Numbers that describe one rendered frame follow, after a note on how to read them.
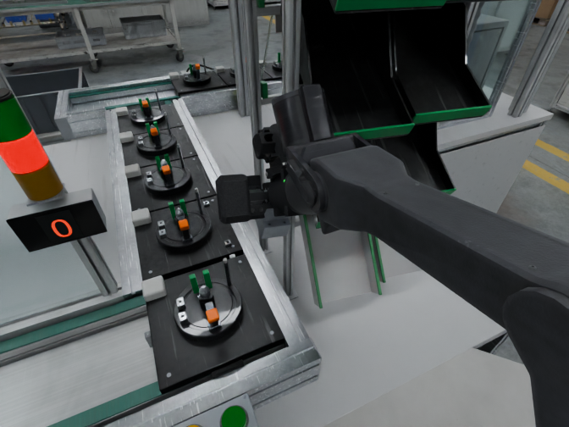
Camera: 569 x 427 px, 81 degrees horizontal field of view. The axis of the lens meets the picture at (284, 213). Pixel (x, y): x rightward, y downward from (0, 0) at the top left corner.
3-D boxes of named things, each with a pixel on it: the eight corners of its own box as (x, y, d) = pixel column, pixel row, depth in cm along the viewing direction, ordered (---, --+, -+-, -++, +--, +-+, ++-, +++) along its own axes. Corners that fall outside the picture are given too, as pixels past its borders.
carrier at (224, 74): (272, 81, 174) (271, 56, 166) (228, 89, 167) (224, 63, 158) (256, 68, 191) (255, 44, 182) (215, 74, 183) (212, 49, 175)
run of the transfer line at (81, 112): (472, 71, 213) (478, 51, 205) (63, 147, 141) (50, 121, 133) (427, 53, 241) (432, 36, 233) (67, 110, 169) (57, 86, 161)
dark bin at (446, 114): (482, 117, 53) (516, 81, 47) (409, 126, 51) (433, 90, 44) (417, 2, 64) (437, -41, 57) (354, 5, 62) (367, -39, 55)
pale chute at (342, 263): (372, 291, 71) (382, 295, 67) (313, 304, 69) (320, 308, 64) (349, 163, 72) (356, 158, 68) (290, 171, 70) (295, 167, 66)
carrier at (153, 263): (244, 254, 84) (239, 218, 76) (144, 286, 76) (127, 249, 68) (218, 199, 100) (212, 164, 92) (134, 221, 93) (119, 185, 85)
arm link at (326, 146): (400, 191, 29) (371, 55, 28) (317, 214, 27) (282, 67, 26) (340, 196, 40) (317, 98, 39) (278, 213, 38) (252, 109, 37)
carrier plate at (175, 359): (284, 342, 66) (284, 337, 65) (162, 395, 59) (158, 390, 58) (245, 258, 83) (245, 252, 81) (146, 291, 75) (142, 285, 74)
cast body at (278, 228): (287, 235, 53) (297, 207, 48) (261, 240, 52) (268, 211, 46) (273, 196, 58) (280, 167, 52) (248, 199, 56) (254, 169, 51)
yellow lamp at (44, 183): (62, 196, 52) (47, 169, 48) (25, 204, 50) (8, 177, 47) (63, 179, 55) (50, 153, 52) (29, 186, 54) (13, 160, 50)
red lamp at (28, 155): (47, 169, 48) (30, 139, 45) (7, 177, 47) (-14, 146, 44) (50, 152, 52) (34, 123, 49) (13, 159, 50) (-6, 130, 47)
